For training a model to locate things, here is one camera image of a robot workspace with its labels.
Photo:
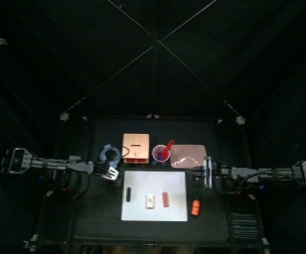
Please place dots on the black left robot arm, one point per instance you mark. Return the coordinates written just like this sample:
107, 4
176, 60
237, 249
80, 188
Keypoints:
49, 162

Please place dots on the black toy stick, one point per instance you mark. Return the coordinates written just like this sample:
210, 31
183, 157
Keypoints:
128, 194

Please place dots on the grey frame corner bracket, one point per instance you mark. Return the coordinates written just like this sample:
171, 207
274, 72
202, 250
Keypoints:
241, 119
64, 115

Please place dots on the wooden box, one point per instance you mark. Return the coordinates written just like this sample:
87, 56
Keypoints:
136, 148

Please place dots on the red toy spoon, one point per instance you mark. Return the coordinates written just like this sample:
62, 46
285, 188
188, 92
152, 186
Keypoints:
170, 145

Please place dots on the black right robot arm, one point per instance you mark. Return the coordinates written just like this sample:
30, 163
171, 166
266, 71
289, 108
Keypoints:
266, 172

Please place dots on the red toy stick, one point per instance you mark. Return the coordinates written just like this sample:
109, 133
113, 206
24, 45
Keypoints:
166, 199

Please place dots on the white cutting board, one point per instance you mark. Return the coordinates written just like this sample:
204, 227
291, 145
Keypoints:
155, 195

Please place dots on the pink plastic cup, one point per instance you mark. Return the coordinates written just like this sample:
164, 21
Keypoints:
162, 154

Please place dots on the orange toy carrot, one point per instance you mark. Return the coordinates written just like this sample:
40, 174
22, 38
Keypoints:
196, 207

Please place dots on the pink square plate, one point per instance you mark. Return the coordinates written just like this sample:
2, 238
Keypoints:
187, 156

